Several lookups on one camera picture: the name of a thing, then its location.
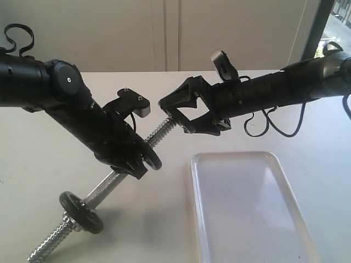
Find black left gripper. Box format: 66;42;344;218
43;101;148;180

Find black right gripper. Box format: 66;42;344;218
158;71;291;136

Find chrome threaded dumbbell bar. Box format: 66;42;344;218
26;116;176;263

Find black weight plate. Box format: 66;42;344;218
161;107;195;134
140;141;162;170
59;191;104;235

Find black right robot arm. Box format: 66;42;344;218
158;50;350;138

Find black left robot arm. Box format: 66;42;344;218
1;53;148;179

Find chrome star collar nut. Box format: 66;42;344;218
63;211;82;232

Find white rectangular tray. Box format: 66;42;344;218
187;151;320;262

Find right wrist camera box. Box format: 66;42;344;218
210;50;239;82

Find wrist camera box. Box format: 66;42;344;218
117;88;151;118
210;50;239;82

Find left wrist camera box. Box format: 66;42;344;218
117;88;151;118

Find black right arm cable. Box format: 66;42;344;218
244;41;351;138

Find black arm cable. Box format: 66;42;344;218
4;24;35;58
244;41;351;138

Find thin white blind cord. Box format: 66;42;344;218
285;0;308;70

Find dark window frame post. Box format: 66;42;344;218
301;0;334;60

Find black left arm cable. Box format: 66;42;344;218
4;24;35;58

